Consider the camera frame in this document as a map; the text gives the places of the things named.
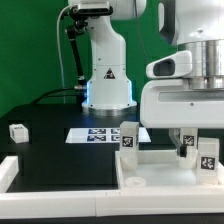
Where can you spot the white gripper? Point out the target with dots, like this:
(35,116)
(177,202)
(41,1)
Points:
(171,104)

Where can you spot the white square table top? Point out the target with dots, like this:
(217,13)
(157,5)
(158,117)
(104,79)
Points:
(158,172)

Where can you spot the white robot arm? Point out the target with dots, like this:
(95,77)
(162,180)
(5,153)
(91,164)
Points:
(194,27)

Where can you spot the white U-shaped fence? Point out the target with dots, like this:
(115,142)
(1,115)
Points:
(95,203)

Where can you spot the fiducial marker sheet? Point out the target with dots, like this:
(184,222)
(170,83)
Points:
(102,135)

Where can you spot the black camera on mount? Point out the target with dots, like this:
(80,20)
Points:
(80,30)

